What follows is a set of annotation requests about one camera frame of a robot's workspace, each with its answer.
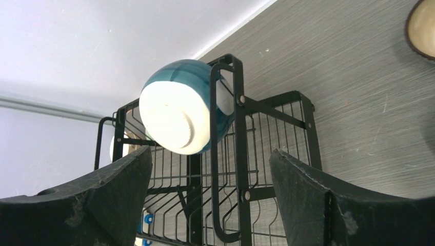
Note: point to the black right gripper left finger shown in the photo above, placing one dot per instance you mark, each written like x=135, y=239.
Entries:
x=103, y=207

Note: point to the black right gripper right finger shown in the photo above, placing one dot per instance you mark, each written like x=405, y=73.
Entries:
x=319, y=209

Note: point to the teal bowl white base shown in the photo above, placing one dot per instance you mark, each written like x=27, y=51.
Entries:
x=174, y=106

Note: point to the dark blue glazed bowl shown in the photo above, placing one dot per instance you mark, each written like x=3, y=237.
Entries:
x=419, y=29

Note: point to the black wire dish rack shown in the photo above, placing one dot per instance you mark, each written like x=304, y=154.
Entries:
x=223, y=196

